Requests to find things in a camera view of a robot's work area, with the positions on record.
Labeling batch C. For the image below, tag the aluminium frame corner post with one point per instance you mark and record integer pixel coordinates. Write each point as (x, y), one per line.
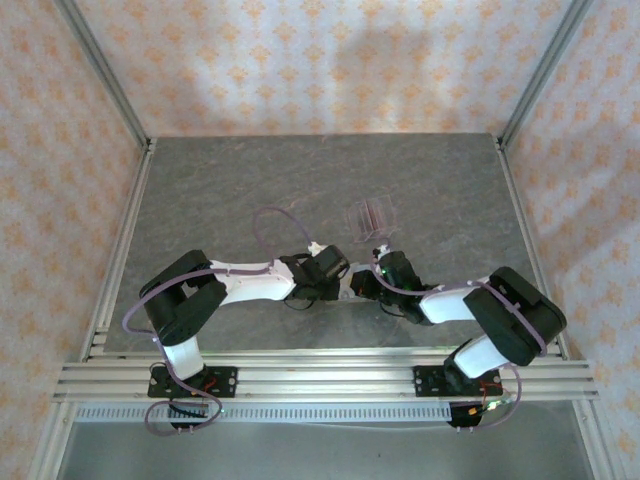
(100, 65)
(545, 70)

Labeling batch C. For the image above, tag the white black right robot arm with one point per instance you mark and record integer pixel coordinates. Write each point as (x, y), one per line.
(445, 305)

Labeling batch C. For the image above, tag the clear acrylic card holder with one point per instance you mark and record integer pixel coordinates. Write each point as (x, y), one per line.
(385, 220)

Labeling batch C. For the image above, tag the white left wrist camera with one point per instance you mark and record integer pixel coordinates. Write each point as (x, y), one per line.
(315, 246)

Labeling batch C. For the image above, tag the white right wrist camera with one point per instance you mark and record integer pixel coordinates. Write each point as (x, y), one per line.
(383, 248)

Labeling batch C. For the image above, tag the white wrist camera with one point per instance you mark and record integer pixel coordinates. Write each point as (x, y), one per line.
(315, 246)
(383, 248)

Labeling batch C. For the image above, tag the grey metal shelf panel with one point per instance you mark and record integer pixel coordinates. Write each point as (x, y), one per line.
(325, 455)

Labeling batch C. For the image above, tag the grey card wallet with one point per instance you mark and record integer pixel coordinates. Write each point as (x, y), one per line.
(350, 285)

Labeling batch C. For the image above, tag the aluminium frame leg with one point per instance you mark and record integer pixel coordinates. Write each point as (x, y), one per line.
(50, 445)
(595, 445)

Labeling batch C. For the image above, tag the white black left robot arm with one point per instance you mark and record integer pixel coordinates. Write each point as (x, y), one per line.
(250, 285)

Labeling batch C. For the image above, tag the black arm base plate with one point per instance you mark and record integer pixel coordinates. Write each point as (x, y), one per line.
(227, 382)
(425, 382)

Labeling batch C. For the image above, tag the aluminium triple frame rail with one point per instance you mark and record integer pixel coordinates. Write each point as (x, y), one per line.
(325, 380)

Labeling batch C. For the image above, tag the aluminium table side rail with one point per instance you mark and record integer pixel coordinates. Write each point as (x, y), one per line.
(525, 240)
(122, 240)

